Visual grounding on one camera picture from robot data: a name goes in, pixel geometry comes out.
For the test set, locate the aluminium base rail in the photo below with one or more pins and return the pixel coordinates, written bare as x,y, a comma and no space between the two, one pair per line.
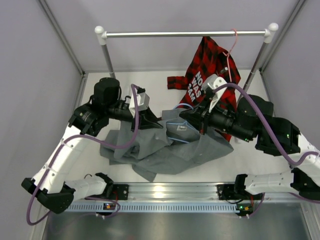
212,192

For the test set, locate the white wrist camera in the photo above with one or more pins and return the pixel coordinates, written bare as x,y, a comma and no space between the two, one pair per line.
139,100
210,86

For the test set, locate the pink wire hanger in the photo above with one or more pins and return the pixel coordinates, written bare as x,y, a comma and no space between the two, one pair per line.
228,58

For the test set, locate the silver clothes rack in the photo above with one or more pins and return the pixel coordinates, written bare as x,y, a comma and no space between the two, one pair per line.
267,34

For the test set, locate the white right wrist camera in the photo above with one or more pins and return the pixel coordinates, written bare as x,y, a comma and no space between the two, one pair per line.
210,86

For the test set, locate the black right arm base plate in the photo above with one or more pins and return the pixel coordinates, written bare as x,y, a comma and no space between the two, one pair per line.
227,191

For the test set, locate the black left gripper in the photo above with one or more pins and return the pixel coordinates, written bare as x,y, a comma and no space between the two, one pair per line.
147,120

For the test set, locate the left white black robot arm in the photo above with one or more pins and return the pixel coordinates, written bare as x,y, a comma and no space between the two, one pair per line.
49,186

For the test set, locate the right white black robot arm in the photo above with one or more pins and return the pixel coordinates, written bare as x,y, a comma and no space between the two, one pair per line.
252,120

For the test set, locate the blue wire hanger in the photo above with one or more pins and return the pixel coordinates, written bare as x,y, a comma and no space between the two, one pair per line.
177,128

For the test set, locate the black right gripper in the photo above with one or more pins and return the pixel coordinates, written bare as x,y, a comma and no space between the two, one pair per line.
199,117

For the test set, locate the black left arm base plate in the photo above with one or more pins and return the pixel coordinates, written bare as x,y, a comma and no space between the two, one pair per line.
118,192

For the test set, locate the slotted grey cable duct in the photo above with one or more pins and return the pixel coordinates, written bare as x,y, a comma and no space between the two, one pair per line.
149,207

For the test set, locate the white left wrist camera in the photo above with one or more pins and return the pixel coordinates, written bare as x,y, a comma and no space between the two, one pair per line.
139,100

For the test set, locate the red black plaid shirt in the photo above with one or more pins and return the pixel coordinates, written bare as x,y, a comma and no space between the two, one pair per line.
208,59

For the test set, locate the grey button shirt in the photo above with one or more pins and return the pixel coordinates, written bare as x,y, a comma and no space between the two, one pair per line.
152,152

